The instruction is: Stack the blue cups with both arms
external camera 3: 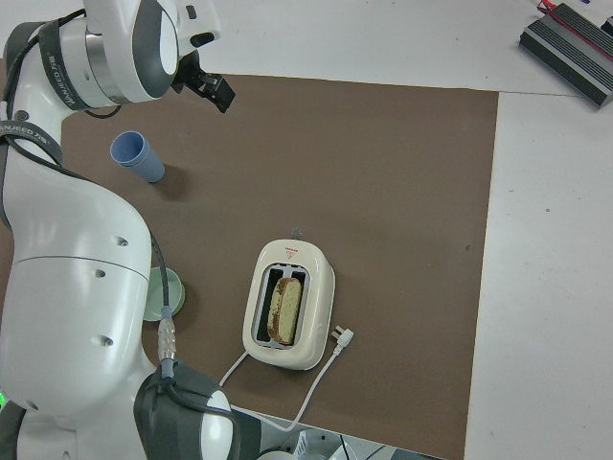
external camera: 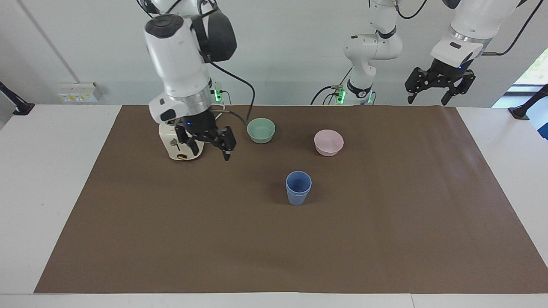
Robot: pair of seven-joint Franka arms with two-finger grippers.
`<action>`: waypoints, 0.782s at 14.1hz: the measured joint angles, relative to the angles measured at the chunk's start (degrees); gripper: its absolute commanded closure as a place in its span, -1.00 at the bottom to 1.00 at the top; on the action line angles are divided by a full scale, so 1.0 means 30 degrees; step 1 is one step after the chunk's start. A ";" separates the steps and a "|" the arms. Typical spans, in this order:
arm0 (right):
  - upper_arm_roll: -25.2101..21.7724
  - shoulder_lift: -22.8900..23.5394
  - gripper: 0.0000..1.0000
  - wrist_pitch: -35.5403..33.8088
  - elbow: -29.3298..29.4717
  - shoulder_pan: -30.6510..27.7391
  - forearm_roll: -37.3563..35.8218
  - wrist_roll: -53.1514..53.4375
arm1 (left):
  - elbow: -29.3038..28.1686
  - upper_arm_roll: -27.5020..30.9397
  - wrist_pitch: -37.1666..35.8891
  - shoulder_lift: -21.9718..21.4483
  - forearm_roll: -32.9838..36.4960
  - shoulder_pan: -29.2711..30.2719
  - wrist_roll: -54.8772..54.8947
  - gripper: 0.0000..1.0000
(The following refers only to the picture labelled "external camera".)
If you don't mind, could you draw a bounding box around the blue cup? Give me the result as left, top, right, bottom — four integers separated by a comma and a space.
286, 187, 310, 207
286, 171, 313, 194

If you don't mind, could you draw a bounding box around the white wall cable duct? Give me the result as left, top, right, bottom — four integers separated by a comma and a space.
16, 0, 80, 84

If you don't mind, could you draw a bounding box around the black cable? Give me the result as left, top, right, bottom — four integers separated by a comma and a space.
205, 56, 256, 126
311, 68, 354, 106
395, 0, 429, 20
482, 0, 545, 57

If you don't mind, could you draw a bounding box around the white wall socket box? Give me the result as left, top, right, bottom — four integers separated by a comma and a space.
57, 82, 103, 104

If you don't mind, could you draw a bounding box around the green bowl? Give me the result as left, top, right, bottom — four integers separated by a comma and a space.
247, 118, 276, 144

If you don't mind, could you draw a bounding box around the pink bowl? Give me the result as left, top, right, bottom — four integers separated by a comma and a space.
314, 129, 345, 157

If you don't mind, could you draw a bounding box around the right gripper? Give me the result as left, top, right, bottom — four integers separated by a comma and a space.
174, 109, 237, 162

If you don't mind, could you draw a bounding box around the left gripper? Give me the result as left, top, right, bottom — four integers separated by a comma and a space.
404, 57, 476, 107

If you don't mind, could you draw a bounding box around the white toaster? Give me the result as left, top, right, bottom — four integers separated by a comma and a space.
158, 121, 206, 162

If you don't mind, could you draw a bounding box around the black stand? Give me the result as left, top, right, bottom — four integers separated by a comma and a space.
0, 81, 35, 116
508, 83, 548, 120

